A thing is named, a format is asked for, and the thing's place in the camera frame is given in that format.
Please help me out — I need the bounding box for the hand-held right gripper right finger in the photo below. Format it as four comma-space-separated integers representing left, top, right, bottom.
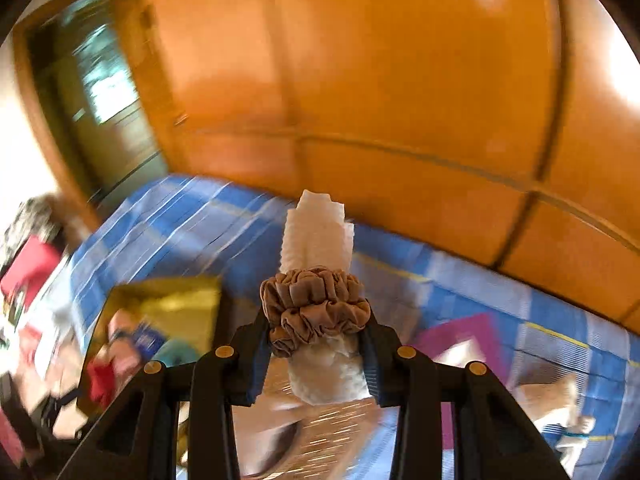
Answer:
356, 310, 571, 480

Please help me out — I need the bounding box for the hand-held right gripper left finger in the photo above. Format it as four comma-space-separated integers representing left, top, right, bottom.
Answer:
57, 307, 275, 480

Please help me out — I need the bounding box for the brown scrunchie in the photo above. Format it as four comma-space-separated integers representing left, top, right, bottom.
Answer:
260, 267, 372, 359

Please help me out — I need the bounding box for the gold box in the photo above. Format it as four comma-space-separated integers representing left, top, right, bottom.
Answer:
77, 275, 224, 418

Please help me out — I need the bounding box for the white towel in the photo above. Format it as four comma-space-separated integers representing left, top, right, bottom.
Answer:
281, 190, 375, 406

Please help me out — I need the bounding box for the brown glitter box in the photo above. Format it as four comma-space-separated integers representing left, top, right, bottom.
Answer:
229, 385, 402, 480

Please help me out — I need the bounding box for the purple box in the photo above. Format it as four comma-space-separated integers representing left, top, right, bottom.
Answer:
407, 312, 511, 396

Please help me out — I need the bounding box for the bed with blue checked sheet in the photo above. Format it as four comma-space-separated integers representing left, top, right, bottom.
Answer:
65, 175, 640, 480

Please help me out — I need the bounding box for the red cloth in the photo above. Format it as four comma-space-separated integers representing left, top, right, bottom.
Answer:
86, 355, 127, 409

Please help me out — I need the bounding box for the red bag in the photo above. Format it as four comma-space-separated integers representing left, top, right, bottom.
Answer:
0, 235, 64, 303

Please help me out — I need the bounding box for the black and white patterned cloth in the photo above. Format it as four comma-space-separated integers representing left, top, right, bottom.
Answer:
0, 196, 62, 261

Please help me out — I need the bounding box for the wooden wardrobe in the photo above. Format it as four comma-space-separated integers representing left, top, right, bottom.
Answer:
110, 0, 640, 333

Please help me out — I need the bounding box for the wooden framed glass door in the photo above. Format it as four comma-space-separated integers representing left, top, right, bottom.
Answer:
14, 0, 170, 223

